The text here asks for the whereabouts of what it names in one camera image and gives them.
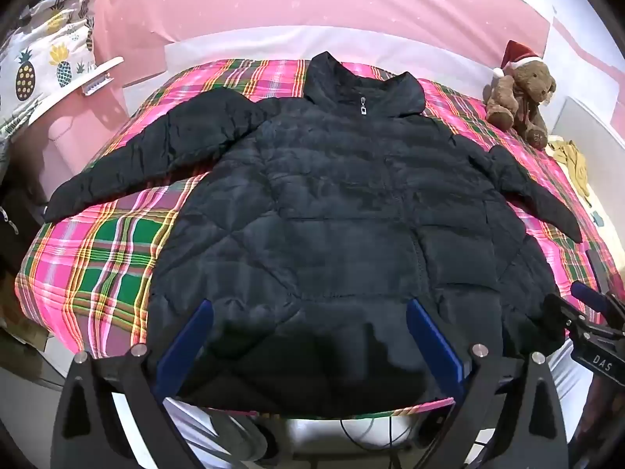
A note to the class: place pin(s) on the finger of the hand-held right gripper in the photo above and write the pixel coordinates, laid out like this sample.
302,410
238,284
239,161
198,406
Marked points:
566,315
591,295

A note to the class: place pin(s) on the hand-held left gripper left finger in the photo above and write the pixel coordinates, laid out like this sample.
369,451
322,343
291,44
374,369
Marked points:
188,342

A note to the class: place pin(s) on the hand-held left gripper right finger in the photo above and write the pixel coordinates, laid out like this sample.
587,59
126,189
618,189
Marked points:
432,342

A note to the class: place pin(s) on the black puffer jacket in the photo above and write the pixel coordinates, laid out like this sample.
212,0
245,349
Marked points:
317,205

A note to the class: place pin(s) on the person's white trousers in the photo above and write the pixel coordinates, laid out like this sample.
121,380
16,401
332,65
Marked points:
569,376

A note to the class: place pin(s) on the pink green plaid blanket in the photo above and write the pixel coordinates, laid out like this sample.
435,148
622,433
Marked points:
97,264

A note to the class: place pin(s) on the yellow cloth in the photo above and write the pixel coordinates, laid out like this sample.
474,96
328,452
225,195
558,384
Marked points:
573,161

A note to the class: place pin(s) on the white panel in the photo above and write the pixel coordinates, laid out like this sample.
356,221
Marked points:
591,122

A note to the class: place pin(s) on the dark bag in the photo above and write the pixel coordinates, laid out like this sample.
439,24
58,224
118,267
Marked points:
19,215

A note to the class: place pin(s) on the brown teddy bear santa hat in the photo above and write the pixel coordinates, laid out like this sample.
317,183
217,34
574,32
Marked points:
525,88

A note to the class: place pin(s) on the pineapple print cloth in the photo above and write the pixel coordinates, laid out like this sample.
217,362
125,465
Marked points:
39,58

